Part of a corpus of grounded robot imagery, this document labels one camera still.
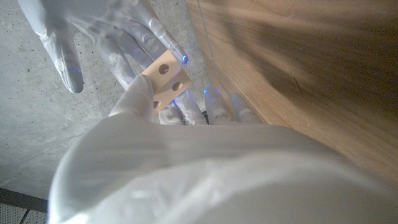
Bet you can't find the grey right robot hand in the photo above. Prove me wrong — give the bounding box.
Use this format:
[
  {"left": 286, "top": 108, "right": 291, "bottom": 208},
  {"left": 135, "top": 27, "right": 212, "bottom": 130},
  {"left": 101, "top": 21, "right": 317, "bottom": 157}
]
[{"left": 17, "top": 0, "right": 190, "bottom": 94}]

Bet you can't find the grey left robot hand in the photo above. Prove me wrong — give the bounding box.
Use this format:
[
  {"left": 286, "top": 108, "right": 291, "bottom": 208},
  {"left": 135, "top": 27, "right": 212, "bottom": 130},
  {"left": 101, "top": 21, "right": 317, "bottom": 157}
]
[{"left": 46, "top": 73, "right": 398, "bottom": 224}]

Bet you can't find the small wooden block with holes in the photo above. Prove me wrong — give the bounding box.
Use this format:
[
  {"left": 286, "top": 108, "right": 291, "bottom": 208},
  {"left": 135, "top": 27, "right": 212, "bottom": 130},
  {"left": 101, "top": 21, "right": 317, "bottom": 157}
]
[{"left": 140, "top": 49, "right": 193, "bottom": 113}]

